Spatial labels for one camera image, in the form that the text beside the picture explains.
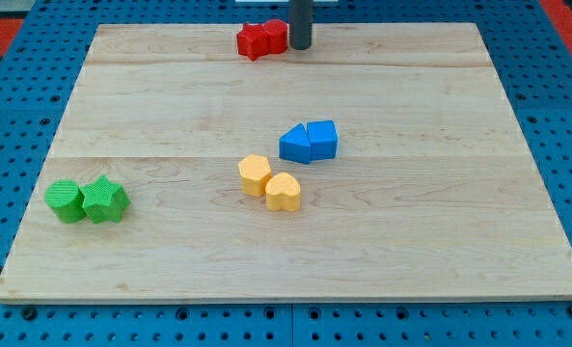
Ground yellow heart block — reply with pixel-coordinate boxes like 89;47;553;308
265;173;301;212

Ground blue triangle block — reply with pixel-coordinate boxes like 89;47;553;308
279;123;311;165

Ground yellow hexagon block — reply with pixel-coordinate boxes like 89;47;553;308
238;154;272;197

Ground blue cube block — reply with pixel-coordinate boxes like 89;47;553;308
307;120;338;161

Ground light wooden board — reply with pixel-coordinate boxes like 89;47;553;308
0;23;572;305

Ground red star block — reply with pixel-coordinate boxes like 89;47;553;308
236;23;270;61

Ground red cylinder block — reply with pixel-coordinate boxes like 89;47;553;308
262;19;288;54

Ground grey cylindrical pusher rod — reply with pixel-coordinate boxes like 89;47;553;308
288;0;313;50

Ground green star block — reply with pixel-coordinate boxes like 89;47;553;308
80;174;130;224

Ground green cylinder block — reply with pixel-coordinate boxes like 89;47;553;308
44;179;87;224

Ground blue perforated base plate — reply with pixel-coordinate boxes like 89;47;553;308
0;0;572;346

